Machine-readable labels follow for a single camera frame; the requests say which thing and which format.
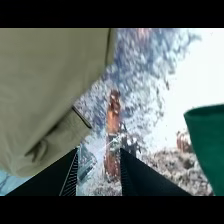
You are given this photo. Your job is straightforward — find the green garment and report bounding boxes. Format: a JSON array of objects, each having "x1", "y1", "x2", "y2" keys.
[{"x1": 183, "y1": 104, "x2": 224, "y2": 197}]

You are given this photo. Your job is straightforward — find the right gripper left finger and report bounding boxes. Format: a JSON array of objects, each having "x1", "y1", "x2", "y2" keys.
[{"x1": 5, "y1": 147, "x2": 80, "y2": 197}]

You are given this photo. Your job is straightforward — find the khaki shirt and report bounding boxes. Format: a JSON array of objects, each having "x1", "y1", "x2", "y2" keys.
[{"x1": 0, "y1": 27, "x2": 117, "y2": 178}]

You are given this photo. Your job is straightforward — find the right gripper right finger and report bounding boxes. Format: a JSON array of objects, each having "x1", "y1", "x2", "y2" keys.
[{"x1": 119, "y1": 147, "x2": 192, "y2": 197}]

